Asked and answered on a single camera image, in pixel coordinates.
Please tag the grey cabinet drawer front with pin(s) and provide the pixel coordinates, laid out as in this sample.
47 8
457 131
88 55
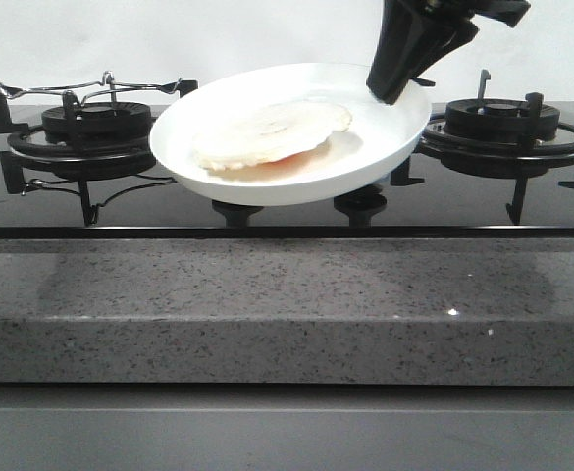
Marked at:
284 428

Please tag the right silver stove knob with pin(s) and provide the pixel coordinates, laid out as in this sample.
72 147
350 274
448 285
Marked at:
381 184

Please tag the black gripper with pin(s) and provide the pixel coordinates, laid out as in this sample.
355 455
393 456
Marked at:
415 35

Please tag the black glass gas hob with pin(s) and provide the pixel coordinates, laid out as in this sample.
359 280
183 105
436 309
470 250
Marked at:
424 199

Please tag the right black burner head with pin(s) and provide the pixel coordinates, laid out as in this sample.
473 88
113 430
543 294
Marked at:
491 120

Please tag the left black burner head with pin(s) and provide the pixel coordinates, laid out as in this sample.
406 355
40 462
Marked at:
100 118

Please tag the chrome wire trivet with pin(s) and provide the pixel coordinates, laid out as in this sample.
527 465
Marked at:
107 85

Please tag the black burner head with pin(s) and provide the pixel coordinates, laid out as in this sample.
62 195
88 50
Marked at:
491 120
100 118

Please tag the fried egg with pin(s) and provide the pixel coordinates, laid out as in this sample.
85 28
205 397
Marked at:
269 134

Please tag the black pan support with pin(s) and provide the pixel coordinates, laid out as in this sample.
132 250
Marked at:
549 146
35 160

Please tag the left black pan support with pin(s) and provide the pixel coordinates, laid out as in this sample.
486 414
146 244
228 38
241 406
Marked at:
35 160

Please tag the right black pan support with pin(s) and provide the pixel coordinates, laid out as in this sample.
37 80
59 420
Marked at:
549 146

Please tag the white plate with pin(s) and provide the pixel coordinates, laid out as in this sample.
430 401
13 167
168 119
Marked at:
380 136

